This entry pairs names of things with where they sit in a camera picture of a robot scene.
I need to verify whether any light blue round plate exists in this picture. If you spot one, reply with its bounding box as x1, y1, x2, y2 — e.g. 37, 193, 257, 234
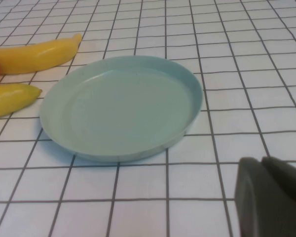
40, 55, 204, 163

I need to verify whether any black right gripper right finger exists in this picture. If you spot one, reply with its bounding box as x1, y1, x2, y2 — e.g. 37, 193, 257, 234
261, 156, 296, 213

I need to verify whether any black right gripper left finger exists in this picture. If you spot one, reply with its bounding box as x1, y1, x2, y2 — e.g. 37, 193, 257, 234
234, 157, 296, 237

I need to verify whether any yellow banana with long stem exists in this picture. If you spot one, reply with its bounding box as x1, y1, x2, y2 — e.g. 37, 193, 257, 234
0, 33, 83, 75

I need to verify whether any yellow banana with green tip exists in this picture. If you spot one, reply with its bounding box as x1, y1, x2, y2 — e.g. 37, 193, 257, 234
0, 83, 43, 119

